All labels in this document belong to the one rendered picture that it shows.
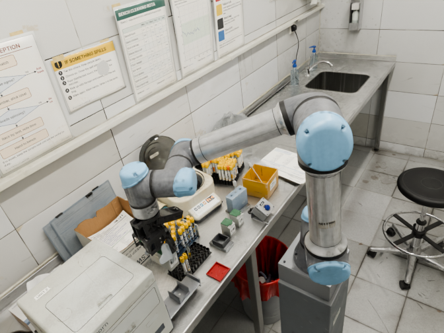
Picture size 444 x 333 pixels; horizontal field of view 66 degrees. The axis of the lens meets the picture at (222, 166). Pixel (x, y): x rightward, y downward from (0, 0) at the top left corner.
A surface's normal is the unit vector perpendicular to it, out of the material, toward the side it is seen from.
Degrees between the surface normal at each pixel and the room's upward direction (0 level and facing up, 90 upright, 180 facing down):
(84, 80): 91
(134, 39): 94
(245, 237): 0
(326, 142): 82
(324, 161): 83
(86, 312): 0
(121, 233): 1
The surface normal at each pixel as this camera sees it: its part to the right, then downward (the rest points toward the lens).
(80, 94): 0.82, 0.25
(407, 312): -0.13, -0.82
